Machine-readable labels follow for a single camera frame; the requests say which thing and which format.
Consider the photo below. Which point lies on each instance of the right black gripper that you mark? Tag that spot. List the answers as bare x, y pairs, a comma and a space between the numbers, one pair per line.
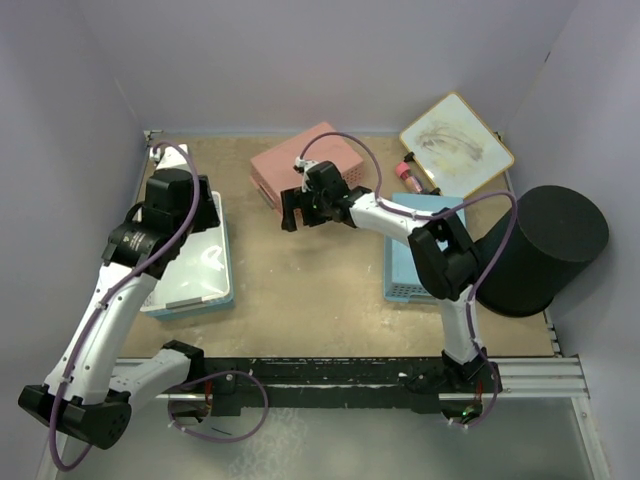
293, 199

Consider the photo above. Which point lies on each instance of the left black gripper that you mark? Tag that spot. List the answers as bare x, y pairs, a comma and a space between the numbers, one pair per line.
207, 218

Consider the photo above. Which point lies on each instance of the pink perforated basket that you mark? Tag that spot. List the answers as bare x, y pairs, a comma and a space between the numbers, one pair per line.
272, 171

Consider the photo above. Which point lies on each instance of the large black bucket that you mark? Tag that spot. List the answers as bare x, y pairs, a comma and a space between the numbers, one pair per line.
558, 233

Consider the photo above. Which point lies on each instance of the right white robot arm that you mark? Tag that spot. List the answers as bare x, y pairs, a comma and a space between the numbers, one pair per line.
446, 260

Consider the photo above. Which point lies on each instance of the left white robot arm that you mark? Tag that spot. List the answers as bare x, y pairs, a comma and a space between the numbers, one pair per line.
81, 397

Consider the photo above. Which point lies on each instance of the pink-capped glitter bottle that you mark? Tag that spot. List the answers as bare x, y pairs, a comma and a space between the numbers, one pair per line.
411, 182

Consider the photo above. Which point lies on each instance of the yellow-framed whiteboard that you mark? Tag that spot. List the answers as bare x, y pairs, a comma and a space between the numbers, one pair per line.
457, 151

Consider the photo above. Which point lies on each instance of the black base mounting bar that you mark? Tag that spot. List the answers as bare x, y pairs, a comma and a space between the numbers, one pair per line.
418, 384

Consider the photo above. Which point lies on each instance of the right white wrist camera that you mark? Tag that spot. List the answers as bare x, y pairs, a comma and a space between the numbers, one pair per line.
302, 165

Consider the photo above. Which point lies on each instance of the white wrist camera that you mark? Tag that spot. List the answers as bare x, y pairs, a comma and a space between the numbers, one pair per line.
168, 157
302, 165

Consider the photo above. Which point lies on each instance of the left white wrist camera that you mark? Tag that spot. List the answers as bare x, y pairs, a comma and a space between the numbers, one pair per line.
168, 157

